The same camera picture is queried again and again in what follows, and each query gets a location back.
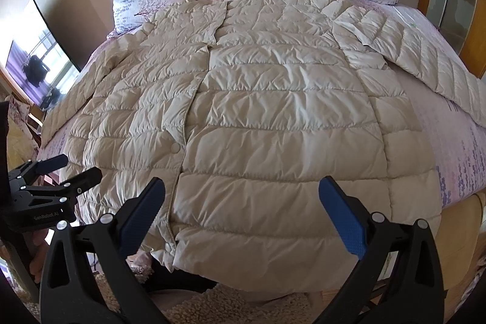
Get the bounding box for beige quilted down jacket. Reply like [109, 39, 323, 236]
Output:
[41, 0, 485, 294]

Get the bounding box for black flat television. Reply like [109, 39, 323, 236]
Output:
[6, 0, 80, 111]

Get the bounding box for pink floral bed sheet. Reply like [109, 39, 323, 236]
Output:
[35, 0, 486, 211]

